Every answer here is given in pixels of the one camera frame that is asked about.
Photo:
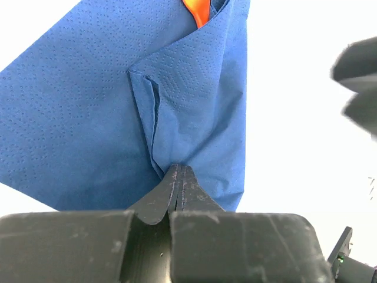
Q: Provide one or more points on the orange plastic spoon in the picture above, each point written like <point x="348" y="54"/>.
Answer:
<point x="200" y="10"/>

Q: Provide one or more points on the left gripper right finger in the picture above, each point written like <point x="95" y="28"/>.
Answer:
<point x="218" y="246"/>

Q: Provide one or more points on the dark blue paper napkin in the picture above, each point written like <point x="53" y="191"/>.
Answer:
<point x="95" y="112"/>

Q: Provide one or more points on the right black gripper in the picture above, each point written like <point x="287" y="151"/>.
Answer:
<point x="345" y="269"/>

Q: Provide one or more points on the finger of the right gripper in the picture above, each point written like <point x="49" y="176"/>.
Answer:
<point x="355" y="68"/>
<point x="361" y="109"/>

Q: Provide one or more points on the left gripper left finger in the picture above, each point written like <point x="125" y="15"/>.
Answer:
<point x="130" y="245"/>

